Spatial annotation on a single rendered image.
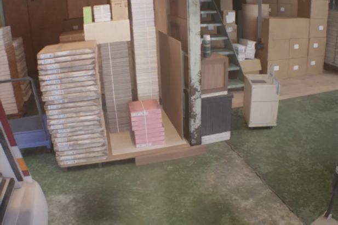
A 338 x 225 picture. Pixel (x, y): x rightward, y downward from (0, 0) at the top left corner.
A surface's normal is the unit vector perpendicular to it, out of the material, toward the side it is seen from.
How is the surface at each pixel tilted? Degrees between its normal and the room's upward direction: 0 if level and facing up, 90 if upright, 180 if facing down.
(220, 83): 90
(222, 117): 90
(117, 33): 90
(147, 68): 90
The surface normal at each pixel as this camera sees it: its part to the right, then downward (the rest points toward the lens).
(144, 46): 0.24, 0.33
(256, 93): -0.07, 0.35
